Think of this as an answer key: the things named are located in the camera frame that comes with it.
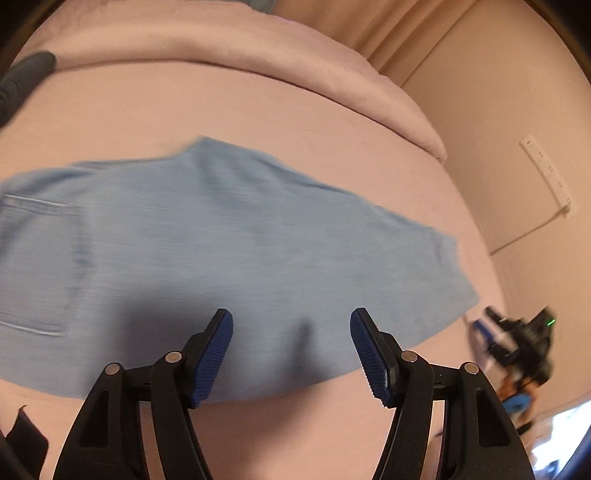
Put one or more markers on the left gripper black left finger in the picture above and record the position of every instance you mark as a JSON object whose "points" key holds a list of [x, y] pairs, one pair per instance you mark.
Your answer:
{"points": [[131, 414]]}

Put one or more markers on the pink duvet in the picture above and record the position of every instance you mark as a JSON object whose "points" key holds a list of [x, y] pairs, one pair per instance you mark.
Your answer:
{"points": [[235, 36]]}

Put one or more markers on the folded dark grey pants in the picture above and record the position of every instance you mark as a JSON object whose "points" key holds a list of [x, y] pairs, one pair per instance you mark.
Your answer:
{"points": [[21, 80]]}

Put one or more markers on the white power strip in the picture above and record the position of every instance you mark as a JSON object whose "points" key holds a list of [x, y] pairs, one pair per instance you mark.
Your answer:
{"points": [[551, 175]]}

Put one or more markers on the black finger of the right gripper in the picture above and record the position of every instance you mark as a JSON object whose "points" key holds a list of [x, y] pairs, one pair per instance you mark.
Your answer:
{"points": [[503, 323], [484, 332]]}

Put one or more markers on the light blue denim jeans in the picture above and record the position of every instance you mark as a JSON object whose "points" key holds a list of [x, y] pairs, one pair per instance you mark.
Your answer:
{"points": [[123, 261]]}

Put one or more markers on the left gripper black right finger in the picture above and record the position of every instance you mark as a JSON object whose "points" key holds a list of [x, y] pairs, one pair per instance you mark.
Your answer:
{"points": [[448, 423]]}

